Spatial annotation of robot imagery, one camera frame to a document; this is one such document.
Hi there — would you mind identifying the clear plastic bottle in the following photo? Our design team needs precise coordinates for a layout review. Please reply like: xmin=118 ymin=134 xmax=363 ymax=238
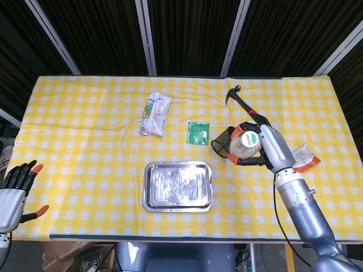
xmin=229 ymin=130 xmax=261 ymax=159

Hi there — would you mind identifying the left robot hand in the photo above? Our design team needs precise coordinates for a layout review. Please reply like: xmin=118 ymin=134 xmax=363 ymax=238
xmin=0 ymin=160 xmax=50 ymax=233

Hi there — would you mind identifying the orange white snack packet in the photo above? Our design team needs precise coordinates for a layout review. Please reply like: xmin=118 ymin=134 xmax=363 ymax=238
xmin=290 ymin=143 xmax=322 ymax=173

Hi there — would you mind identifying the yellow checkered tablecloth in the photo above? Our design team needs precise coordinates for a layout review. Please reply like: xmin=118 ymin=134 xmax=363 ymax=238
xmin=5 ymin=75 xmax=363 ymax=241

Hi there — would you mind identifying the silver partition post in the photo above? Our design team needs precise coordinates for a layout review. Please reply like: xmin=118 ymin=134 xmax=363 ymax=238
xmin=135 ymin=0 xmax=157 ymax=77
xmin=0 ymin=107 xmax=22 ymax=128
xmin=313 ymin=19 xmax=363 ymax=77
xmin=220 ymin=0 xmax=252 ymax=77
xmin=24 ymin=0 xmax=82 ymax=76

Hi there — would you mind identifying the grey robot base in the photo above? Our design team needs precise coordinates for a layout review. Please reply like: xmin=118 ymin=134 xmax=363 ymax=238
xmin=113 ymin=241 xmax=236 ymax=272

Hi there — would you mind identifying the green sachet packet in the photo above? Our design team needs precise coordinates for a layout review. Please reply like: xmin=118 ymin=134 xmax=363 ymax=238
xmin=186 ymin=121 xmax=210 ymax=146

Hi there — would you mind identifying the metal tray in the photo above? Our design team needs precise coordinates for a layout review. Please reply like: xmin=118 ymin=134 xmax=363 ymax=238
xmin=143 ymin=161 xmax=213 ymax=213

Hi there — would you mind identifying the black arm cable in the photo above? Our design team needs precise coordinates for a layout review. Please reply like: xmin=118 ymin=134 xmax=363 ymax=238
xmin=272 ymin=175 xmax=313 ymax=269

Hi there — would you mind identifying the brown cardboard box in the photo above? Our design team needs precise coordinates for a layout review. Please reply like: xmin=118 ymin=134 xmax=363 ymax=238
xmin=41 ymin=240 xmax=97 ymax=272

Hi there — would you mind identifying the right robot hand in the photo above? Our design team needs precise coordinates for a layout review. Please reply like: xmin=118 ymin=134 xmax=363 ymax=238
xmin=226 ymin=121 xmax=297 ymax=174

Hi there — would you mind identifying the black red claw hammer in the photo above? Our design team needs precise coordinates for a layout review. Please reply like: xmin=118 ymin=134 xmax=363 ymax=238
xmin=225 ymin=84 xmax=270 ymax=125

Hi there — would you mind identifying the white snack bag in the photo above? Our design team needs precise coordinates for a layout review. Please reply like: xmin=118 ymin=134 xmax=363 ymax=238
xmin=138 ymin=92 xmax=172 ymax=137

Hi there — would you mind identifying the black mesh pen holder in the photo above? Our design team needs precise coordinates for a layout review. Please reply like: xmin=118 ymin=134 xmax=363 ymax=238
xmin=210 ymin=126 xmax=238 ymax=159

